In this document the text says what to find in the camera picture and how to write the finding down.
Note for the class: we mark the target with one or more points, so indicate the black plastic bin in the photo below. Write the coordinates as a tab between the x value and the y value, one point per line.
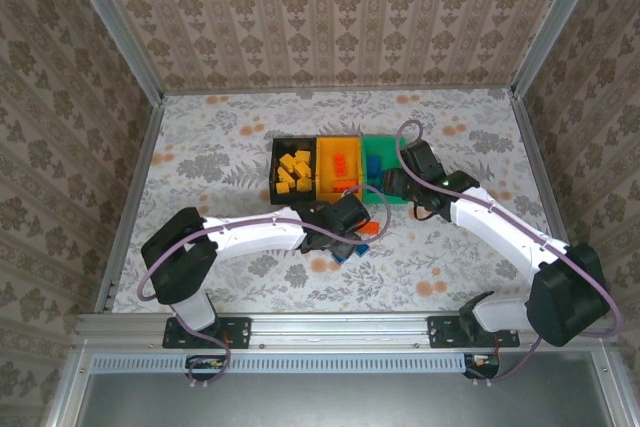
295	144

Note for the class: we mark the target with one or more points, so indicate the long orange lego brick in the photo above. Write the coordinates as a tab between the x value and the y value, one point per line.
370	227
345	186
342	163

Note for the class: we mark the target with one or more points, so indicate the small yellow lego brick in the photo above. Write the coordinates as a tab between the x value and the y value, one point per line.
284	176
304	184
301	169
282	188
302	155

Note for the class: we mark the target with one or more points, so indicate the grey metal front panel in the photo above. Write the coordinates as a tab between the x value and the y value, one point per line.
320	402

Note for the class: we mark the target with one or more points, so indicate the green plastic bin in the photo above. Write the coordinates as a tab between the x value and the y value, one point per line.
385	147

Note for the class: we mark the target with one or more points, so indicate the aluminium table side rail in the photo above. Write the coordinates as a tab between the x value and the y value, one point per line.
131	202
536	167

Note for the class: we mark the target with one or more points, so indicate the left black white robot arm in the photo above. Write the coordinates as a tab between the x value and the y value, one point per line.
250	237

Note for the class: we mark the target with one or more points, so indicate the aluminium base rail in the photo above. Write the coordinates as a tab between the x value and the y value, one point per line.
340	327

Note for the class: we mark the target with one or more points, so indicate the tall blue lego brick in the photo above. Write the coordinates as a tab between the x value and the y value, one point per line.
374	164

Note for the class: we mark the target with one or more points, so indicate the aluminium frame post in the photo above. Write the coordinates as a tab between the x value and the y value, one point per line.
112	22
557	22

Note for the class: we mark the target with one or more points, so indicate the long yellow lego brick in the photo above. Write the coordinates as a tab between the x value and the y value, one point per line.
287	161

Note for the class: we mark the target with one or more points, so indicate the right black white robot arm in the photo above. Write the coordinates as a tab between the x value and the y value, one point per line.
500	232

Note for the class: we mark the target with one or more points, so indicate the orange plastic bin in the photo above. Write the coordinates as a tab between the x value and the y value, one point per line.
325	167

